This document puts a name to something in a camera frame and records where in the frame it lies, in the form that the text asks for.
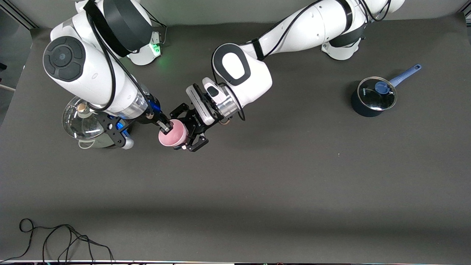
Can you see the glass lid with blue knob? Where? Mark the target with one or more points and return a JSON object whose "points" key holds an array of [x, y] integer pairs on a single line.
{"points": [[371, 101]]}

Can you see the dark metal frame rail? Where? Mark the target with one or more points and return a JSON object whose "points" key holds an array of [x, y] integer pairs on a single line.
{"points": [[22, 18]]}

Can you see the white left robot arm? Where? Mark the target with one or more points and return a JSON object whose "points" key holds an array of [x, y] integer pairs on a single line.
{"points": [[312, 25]]}

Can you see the pink plastic cup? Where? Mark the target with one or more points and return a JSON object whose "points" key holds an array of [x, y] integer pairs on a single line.
{"points": [[174, 136]]}

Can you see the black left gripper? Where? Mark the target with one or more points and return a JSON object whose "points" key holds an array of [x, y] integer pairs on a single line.
{"points": [[194, 123]]}

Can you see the small black clamp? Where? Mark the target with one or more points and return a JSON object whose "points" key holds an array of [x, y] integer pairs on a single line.
{"points": [[3, 67]]}

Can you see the dark blue saucepan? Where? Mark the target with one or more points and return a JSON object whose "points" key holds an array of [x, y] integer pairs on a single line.
{"points": [[362, 110]]}

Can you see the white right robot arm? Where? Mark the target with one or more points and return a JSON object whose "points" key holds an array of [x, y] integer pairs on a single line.
{"points": [[84, 73]]}

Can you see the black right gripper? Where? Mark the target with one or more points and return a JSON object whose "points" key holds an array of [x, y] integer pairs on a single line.
{"points": [[157, 118]]}

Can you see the glass lid with grey knob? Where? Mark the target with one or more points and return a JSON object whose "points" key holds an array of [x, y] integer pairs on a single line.
{"points": [[82, 125]]}

